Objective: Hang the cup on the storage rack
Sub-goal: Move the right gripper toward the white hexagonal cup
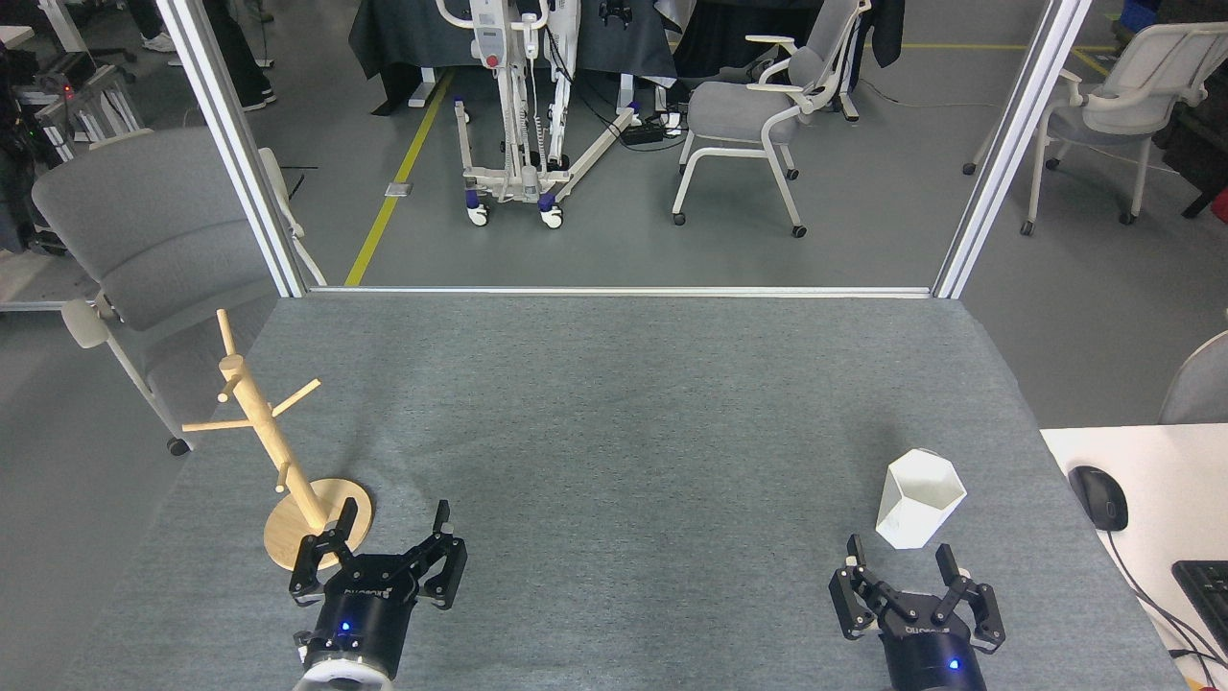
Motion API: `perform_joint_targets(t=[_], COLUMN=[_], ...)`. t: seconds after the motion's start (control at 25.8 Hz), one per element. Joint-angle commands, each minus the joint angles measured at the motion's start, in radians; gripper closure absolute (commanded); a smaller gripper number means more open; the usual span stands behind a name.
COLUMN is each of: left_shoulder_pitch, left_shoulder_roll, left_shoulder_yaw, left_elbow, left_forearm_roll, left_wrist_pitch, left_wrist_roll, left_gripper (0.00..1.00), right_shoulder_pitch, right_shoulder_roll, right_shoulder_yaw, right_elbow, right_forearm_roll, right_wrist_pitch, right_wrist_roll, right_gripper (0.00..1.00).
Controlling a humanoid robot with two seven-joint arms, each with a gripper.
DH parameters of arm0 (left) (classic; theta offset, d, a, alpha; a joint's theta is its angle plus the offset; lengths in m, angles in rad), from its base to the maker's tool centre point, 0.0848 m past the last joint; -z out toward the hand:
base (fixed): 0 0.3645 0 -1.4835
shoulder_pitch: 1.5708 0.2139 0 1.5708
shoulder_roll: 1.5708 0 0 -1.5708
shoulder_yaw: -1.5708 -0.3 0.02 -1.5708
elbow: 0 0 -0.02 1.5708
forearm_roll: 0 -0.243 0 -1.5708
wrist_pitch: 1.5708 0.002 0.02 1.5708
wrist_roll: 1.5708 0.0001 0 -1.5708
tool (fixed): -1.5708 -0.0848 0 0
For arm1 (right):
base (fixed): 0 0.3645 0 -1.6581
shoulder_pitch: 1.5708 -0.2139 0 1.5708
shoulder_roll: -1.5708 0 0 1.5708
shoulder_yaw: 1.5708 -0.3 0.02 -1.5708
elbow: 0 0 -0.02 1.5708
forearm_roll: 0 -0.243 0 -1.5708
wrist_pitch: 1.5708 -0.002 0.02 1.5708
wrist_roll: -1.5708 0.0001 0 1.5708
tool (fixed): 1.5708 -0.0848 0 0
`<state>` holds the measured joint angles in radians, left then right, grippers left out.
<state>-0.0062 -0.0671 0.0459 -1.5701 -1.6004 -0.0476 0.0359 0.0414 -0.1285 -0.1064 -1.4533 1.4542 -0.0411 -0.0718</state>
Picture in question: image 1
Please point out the dark cloth covered table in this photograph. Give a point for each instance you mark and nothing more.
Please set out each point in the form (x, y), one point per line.
(403, 38)

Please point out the white mesh-back chair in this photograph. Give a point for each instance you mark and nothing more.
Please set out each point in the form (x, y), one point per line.
(1113, 101)

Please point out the white stand on wheels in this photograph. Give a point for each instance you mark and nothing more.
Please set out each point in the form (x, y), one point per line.
(523, 182)

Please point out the silver frame crossbar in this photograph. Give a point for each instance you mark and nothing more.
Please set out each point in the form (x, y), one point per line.
(624, 291)

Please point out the black power strip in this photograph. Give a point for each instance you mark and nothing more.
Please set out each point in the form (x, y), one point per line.
(643, 132)

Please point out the white desk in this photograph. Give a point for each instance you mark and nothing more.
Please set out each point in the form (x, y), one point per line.
(1170, 480)

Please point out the black computer mouse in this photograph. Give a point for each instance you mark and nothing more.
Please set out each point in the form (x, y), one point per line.
(1098, 497)

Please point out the grey chair backrest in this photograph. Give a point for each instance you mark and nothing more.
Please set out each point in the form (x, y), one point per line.
(1199, 389)

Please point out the wooden cup rack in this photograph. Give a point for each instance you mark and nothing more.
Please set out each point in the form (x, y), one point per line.
(261, 417)

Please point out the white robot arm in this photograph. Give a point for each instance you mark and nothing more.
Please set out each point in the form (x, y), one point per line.
(341, 679)

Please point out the metal floor plate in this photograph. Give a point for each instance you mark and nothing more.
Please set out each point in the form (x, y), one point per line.
(398, 189)

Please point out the large grey chair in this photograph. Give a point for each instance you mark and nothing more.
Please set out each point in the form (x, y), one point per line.
(153, 230)

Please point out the grey chair with armrests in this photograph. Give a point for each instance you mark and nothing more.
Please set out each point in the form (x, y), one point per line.
(739, 110)

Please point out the black keyboard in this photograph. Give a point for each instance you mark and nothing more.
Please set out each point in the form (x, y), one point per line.
(1211, 595)

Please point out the silver frame post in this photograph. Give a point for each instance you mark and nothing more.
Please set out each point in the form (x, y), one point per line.
(230, 125)
(1007, 144)

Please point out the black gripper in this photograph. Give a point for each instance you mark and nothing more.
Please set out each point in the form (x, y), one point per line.
(931, 657)
(365, 605)

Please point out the equipment cart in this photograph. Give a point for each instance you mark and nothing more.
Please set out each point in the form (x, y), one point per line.
(77, 106)

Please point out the person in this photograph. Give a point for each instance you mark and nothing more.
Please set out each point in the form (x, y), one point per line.
(240, 58)
(158, 42)

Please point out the white hexagonal cup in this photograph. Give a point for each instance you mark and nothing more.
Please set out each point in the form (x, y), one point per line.
(907, 518)

